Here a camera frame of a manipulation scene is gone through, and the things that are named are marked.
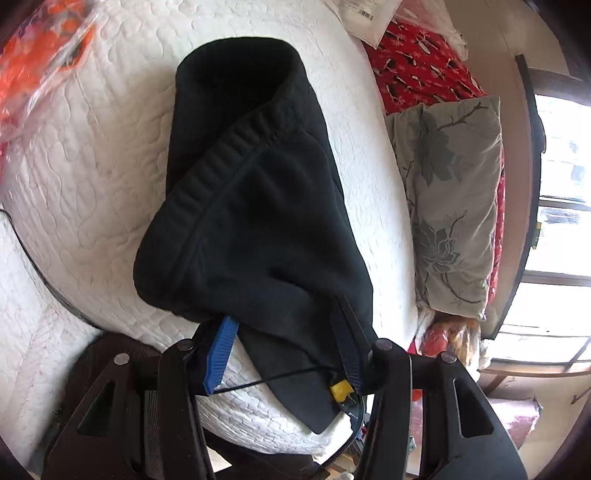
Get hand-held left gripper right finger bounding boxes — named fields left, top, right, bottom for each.
left=331, top=295, right=529, bottom=480

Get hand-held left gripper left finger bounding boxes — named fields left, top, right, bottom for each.
left=41, top=316, right=241, bottom=480

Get black fleece pants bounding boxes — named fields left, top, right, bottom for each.
left=134, top=37, right=384, bottom=435

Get red and orange bag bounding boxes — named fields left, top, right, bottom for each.
left=413, top=310, right=483, bottom=370

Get grey floral pillow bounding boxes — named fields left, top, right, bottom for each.
left=385, top=96, right=504, bottom=321

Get white quilted mattress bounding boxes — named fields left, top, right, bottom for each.
left=0, top=0, right=419, bottom=467

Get red printed blanket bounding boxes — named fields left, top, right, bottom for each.
left=362, top=18, right=506, bottom=305

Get white plastic package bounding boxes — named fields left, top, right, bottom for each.
left=330, top=0, right=404, bottom=48

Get orange plastic bag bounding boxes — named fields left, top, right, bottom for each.
left=0, top=0, right=109, bottom=158

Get black cable with yellow plug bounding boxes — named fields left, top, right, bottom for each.
left=208, top=366, right=370, bottom=480

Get window with dark frame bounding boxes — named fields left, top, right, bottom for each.
left=480, top=54, right=591, bottom=377

